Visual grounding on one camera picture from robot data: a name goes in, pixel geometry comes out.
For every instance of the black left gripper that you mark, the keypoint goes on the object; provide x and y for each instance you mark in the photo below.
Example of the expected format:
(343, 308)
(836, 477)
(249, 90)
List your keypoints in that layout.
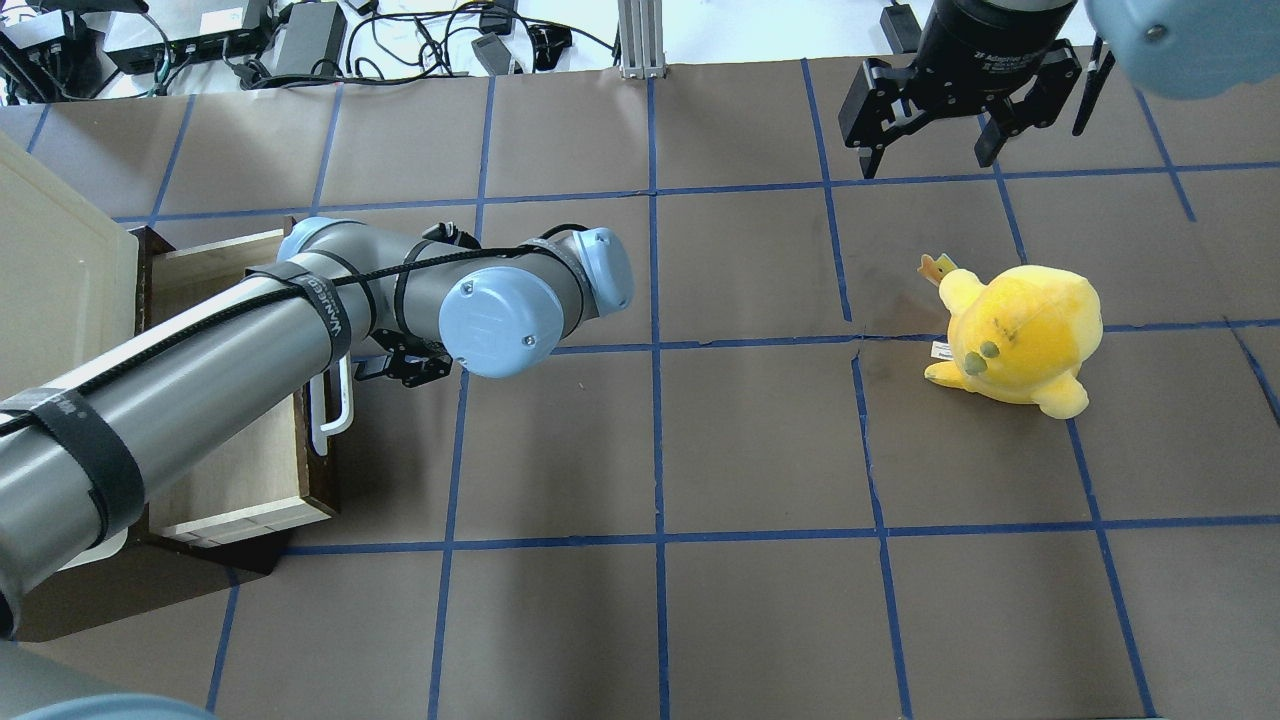
(408, 362)

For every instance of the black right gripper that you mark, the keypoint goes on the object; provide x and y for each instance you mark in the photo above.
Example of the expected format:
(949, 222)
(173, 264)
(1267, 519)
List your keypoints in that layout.
(978, 45)

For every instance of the white drawer handle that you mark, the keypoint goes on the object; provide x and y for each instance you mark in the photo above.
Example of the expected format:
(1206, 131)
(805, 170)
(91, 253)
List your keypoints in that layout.
(331, 404)

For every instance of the light wood pulled drawer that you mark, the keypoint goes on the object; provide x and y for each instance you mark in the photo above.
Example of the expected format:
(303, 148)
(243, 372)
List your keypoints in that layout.
(266, 478)

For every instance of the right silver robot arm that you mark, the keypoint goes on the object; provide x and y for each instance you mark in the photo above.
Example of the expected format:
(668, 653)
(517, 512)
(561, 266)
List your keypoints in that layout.
(1184, 50)

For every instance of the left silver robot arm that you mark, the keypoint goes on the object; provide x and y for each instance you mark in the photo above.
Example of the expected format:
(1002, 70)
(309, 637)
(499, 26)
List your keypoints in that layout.
(83, 454)

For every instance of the dark wooden drawer cabinet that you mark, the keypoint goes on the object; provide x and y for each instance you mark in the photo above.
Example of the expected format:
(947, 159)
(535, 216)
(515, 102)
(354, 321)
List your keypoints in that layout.
(255, 555)

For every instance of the yellow plush dinosaur toy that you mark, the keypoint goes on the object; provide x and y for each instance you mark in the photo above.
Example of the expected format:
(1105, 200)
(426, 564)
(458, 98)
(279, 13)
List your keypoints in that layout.
(1021, 338)

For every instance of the black power adapter brick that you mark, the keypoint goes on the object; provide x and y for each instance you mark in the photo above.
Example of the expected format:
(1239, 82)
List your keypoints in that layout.
(311, 36)

